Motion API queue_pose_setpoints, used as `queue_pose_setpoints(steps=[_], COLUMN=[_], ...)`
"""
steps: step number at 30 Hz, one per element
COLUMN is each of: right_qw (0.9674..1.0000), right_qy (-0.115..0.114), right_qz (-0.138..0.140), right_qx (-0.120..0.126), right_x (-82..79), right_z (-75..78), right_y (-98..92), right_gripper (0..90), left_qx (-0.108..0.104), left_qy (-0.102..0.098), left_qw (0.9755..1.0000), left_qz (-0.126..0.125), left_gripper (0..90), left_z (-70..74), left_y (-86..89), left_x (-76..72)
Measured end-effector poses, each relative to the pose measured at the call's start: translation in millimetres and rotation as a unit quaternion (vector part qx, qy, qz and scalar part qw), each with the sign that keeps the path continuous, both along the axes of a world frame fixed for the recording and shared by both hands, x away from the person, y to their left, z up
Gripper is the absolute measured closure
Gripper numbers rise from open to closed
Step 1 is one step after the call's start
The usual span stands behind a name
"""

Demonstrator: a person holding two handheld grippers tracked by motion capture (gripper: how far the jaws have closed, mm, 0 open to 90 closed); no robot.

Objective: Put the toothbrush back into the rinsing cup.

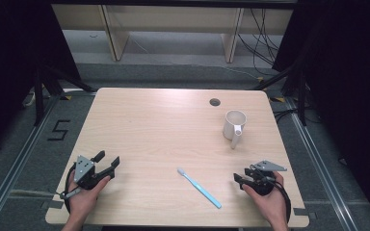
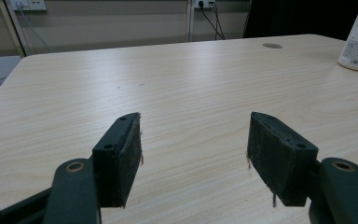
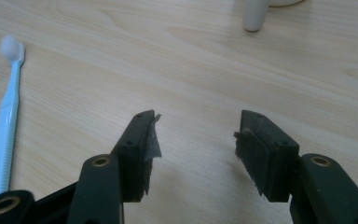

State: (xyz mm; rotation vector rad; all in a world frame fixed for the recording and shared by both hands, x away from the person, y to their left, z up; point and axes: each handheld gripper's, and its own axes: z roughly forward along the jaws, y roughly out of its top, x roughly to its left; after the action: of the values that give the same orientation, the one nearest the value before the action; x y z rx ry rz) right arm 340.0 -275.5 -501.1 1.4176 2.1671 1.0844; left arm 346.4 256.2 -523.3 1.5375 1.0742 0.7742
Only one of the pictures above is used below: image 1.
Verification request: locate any grey cable plug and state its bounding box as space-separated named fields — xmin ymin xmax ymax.
xmin=59 ymin=187 xmax=82 ymax=200

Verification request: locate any person's left hand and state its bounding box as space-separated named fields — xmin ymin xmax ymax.
xmin=66 ymin=174 xmax=112 ymax=223

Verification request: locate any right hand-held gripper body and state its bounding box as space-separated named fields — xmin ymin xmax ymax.
xmin=244 ymin=160 xmax=288 ymax=197

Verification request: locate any bundle of black cables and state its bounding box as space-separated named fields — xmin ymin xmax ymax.
xmin=236 ymin=8 xmax=285 ymax=77

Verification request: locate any black tape strip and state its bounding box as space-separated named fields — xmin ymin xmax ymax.
xmin=40 ymin=199 xmax=65 ymax=210
xmin=293 ymin=207 xmax=318 ymax=221

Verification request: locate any black curtain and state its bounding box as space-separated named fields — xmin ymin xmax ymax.
xmin=0 ymin=0 xmax=82 ymax=162
xmin=271 ymin=0 xmax=370 ymax=230

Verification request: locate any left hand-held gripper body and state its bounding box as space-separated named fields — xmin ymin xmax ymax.
xmin=73 ymin=155 xmax=116 ymax=191

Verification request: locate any person's right hand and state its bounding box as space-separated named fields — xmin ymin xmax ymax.
xmin=242 ymin=170 xmax=290 ymax=226

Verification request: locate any white cable coil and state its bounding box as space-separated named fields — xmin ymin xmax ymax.
xmin=21 ymin=90 xmax=37 ymax=109

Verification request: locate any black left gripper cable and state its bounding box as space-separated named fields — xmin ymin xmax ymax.
xmin=64 ymin=163 xmax=78 ymax=214

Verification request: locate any aluminium floor rail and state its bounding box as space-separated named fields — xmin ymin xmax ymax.
xmin=283 ymin=95 xmax=360 ymax=231
xmin=0 ymin=93 xmax=62 ymax=231

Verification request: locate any white cup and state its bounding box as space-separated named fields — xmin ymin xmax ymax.
xmin=222 ymin=109 xmax=248 ymax=150

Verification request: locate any black metal stand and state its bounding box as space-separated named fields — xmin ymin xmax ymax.
xmin=251 ymin=62 xmax=308 ymax=127
xmin=33 ymin=62 xmax=96 ymax=127

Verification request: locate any light blue toothbrush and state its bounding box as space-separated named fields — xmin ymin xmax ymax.
xmin=176 ymin=167 xmax=223 ymax=210

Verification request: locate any beige wooden shelf unit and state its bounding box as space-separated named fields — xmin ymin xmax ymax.
xmin=51 ymin=3 xmax=295 ymax=64

